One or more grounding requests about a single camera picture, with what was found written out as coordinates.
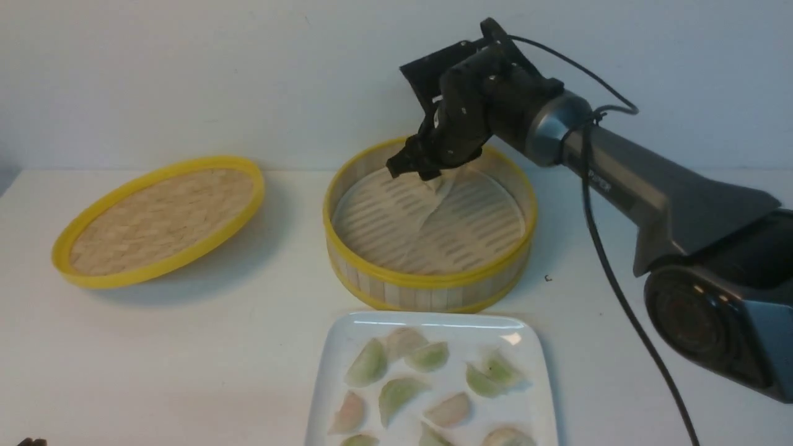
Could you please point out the white perforated steamer liner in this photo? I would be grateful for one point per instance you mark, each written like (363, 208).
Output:
(406, 225)

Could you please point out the white square ceramic plate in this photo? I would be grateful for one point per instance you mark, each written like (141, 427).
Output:
(527, 407)

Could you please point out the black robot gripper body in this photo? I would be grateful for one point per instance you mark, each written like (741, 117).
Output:
(495, 92)

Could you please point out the pink dumpling top centre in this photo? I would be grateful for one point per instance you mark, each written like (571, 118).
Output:
(402, 342)

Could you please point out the green dumpling far right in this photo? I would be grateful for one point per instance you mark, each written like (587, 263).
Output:
(502, 372)

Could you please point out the pink dumpling centre right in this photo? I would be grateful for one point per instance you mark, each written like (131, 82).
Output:
(451, 412)

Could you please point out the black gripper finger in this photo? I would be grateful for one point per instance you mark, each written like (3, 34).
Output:
(414, 158)

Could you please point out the pink dumpling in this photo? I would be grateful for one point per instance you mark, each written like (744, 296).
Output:
(507, 436)
(451, 412)
(402, 342)
(350, 416)

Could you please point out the yellow rimmed bamboo steamer lid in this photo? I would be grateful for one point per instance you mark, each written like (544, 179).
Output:
(159, 222)

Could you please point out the dark object bottom left corner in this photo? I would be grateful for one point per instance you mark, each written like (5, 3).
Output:
(33, 442)

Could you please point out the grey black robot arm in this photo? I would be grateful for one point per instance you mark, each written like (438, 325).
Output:
(717, 256)

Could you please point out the pink dumpling left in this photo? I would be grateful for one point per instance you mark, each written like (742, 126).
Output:
(350, 416)

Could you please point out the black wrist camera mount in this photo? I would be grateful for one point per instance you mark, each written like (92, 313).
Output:
(494, 49)

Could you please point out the yellow rimmed bamboo steamer basket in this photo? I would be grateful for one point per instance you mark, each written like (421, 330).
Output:
(466, 292)

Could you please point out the green dumpling bottom left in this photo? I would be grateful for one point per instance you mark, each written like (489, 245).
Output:
(360, 440)

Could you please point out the green dumpling upper left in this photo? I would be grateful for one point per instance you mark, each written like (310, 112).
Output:
(369, 367)

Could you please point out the pink dumpling bottom right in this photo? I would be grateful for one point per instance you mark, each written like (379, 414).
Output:
(507, 436)

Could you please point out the green dumpling top centre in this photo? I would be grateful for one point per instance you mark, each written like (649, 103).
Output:
(428, 358)

